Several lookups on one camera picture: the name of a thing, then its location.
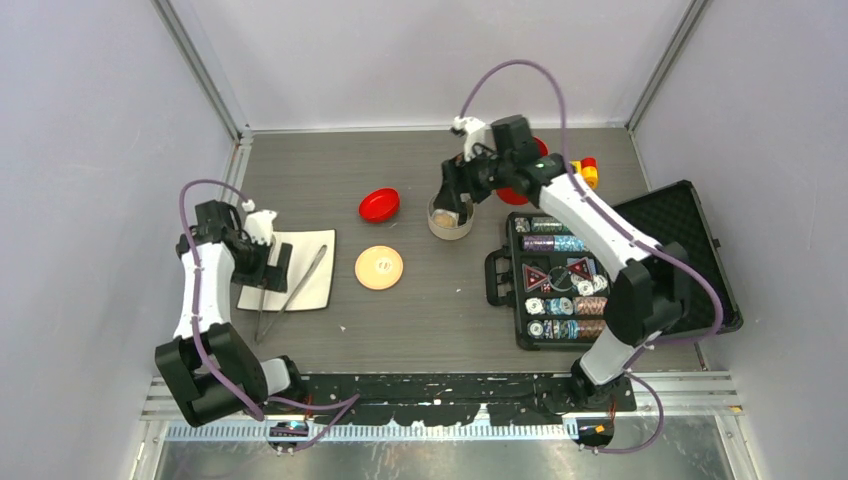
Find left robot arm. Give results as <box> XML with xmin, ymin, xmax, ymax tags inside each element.
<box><xmin>154</xmin><ymin>200</ymin><xmax>307</xmax><ymax>427</ymax></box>

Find yellow tape measure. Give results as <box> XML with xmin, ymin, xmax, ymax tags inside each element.
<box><xmin>571</xmin><ymin>157</ymin><xmax>599</xmax><ymax>190</ymax></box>

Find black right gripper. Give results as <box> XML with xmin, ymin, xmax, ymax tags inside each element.
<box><xmin>433</xmin><ymin>143</ymin><xmax>512</xmax><ymax>215</ymax></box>

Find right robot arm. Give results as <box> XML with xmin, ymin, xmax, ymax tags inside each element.
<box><xmin>434</xmin><ymin>115</ymin><xmax>691</xmax><ymax>411</ymax></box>

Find steel round lunch container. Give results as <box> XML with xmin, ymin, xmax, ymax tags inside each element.
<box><xmin>427</xmin><ymin>194</ymin><xmax>475</xmax><ymax>241</ymax></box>

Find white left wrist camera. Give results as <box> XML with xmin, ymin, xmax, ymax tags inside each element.
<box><xmin>241</xmin><ymin>200</ymin><xmax>278</xmax><ymax>246</ymax></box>

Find beige bun food piece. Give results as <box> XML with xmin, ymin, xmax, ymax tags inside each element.
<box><xmin>430</xmin><ymin>209</ymin><xmax>458</xmax><ymax>229</ymax></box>

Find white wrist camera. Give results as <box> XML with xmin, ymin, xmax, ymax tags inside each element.
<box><xmin>241</xmin><ymin>200</ymin><xmax>278</xmax><ymax>246</ymax></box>
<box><xmin>450</xmin><ymin>116</ymin><xmax>488</xmax><ymax>163</ymax></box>

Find white square plate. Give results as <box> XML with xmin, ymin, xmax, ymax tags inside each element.
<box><xmin>265</xmin><ymin>229</ymin><xmax>336</xmax><ymax>312</ymax></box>

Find aluminium frame rail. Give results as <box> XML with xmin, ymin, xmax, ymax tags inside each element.
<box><xmin>138</xmin><ymin>371</ymin><xmax>744</xmax><ymax>458</ymax></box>

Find metal tongs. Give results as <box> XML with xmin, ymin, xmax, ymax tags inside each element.
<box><xmin>254</xmin><ymin>244</ymin><xmax>328</xmax><ymax>345</ymax></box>

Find red tall cup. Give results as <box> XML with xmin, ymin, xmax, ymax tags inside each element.
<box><xmin>495</xmin><ymin>136</ymin><xmax>549</xmax><ymax>206</ymax></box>

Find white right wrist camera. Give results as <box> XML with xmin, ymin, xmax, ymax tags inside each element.
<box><xmin>450</xmin><ymin>116</ymin><xmax>488</xmax><ymax>163</ymax></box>

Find red round lid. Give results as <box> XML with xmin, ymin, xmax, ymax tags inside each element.
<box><xmin>358</xmin><ymin>187</ymin><xmax>401</xmax><ymax>223</ymax></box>

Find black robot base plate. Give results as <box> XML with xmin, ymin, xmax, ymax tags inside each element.
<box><xmin>263</xmin><ymin>373</ymin><xmax>636</xmax><ymax>427</ymax></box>

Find black poker chip case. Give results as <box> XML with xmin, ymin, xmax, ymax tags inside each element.
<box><xmin>484</xmin><ymin>181</ymin><xmax>744</xmax><ymax>350</ymax></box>

